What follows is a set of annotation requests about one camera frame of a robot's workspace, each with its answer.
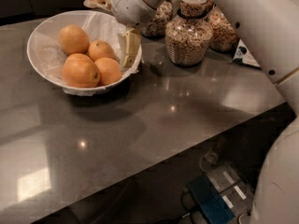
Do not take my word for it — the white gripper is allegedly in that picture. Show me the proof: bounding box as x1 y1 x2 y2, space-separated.
83 0 156 68

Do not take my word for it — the orange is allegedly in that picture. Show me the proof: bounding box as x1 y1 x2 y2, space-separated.
87 40 116 62
95 58 122 86
59 24 90 55
62 53 100 88

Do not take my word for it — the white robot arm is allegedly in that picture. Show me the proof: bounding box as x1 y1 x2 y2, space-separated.
83 0 299 224

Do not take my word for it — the white bowl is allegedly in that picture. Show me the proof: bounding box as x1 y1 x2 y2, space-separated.
26 9 143 95

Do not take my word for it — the white paper bowl liner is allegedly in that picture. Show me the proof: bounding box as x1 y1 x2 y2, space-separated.
32 10 140 97

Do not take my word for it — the glass cereal jar left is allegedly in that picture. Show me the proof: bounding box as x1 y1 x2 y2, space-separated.
141 0 173 37

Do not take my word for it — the glass cereal jar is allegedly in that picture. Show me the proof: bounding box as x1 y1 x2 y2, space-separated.
165 0 213 67
141 0 173 37
207 7 239 52

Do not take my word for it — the glass cereal jar middle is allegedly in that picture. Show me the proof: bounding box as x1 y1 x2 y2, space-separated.
165 0 213 67

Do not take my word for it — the glass cereal jar right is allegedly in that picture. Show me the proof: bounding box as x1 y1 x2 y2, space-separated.
207 7 239 52

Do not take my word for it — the white allergens sign card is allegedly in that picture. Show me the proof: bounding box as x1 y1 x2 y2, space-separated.
232 0 299 69

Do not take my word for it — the grey sneaker behind pedal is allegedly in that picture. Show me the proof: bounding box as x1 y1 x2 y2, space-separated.
199 148 221 173

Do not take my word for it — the blue grey foot pedal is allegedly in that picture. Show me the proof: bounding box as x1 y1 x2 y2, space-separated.
187 163 253 224

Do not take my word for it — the black pedal cable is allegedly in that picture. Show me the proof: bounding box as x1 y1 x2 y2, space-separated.
172 187 200 224

